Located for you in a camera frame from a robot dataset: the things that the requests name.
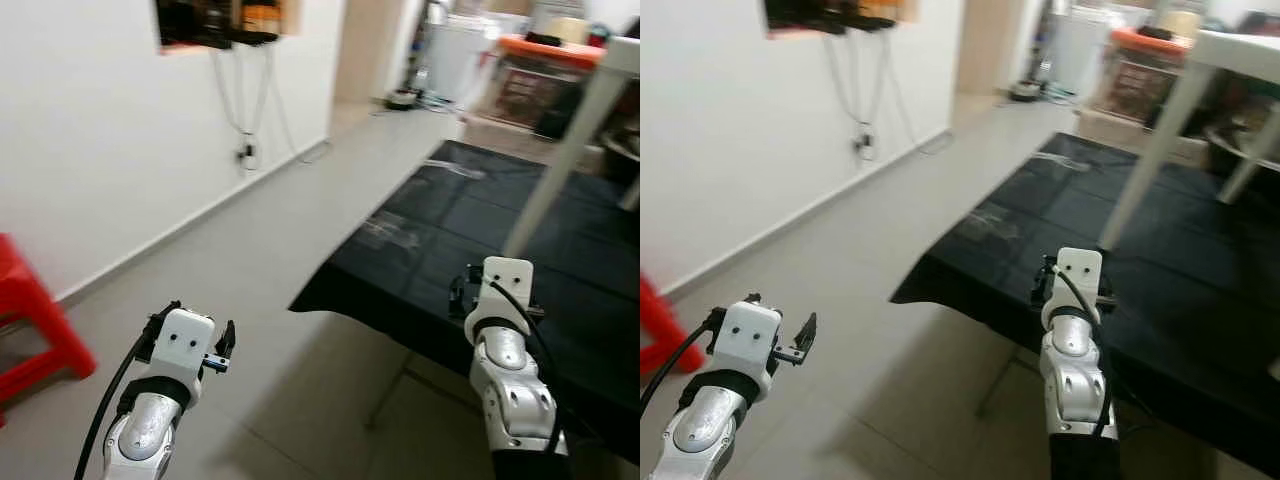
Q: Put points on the beige patterned cloth cover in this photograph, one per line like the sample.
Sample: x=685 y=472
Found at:
x=500 y=135

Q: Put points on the clear tape cross patch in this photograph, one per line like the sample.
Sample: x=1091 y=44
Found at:
x=992 y=222
x=392 y=232

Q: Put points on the clear tape strip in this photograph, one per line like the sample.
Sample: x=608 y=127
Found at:
x=455 y=170
x=1062 y=160

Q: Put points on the black wall shelf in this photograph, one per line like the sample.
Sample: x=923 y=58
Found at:
x=830 y=18
x=215 y=35

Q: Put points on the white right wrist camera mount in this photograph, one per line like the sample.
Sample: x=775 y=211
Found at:
x=1078 y=270
x=505 y=285

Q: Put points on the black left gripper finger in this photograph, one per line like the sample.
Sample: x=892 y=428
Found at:
x=807 y=332
x=229 y=338

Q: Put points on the white plastic children table top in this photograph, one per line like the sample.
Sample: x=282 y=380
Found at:
x=1240 y=55
x=622 y=55

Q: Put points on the black power adapter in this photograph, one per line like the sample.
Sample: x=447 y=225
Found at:
x=865 y=145
x=246 y=153

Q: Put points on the black tablecloth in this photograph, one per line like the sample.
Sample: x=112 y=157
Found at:
x=480 y=260
x=1180 y=300

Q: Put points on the white appliance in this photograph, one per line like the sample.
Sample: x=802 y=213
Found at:
x=465 y=55
x=1075 y=50

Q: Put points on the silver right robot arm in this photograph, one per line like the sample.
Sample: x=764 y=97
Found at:
x=510 y=390
x=1075 y=370

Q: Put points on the red plastic stool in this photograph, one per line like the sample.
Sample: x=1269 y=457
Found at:
x=665 y=330
x=30 y=300

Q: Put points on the clear storage box orange lid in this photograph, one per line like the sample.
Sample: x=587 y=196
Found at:
x=530 y=85
x=1135 y=80

